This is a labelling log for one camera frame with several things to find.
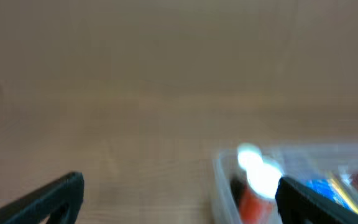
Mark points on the clear plastic container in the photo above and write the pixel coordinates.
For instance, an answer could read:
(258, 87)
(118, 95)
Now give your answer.
(299, 161)

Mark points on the orange tube white cap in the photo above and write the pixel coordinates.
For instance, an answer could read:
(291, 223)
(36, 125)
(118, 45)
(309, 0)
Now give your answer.
(258, 198)

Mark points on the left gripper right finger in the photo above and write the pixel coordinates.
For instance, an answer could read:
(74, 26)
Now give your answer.
(298, 203)

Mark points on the dark bottle white cap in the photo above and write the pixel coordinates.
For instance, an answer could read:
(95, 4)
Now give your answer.
(248, 157)

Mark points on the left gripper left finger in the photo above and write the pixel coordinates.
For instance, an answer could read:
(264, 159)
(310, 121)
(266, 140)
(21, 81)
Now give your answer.
(57, 202)

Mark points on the blue yellow lozenge box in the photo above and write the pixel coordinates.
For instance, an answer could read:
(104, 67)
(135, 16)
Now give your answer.
(333, 188)

